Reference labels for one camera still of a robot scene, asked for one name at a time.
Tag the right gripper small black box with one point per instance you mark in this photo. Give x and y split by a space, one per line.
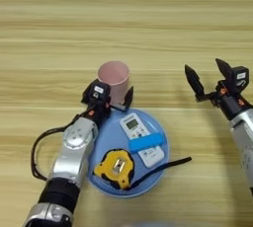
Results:
239 77

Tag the left gripper small black box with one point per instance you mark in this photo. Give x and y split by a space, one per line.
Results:
96 92

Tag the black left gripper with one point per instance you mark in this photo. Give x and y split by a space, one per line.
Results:
99 114

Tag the white remote control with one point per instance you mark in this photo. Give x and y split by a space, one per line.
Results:
133 125

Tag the pink plastic cup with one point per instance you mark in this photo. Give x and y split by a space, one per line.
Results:
113 79

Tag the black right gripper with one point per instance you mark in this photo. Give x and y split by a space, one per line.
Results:
230 101

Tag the blue round plate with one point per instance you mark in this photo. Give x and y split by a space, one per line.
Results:
108 138

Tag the blue rectangular block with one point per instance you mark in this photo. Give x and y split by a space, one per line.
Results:
146 142

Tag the gripper small black box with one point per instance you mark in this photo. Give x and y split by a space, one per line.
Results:
239 77
96 92

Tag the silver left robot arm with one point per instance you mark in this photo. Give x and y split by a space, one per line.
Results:
72 158

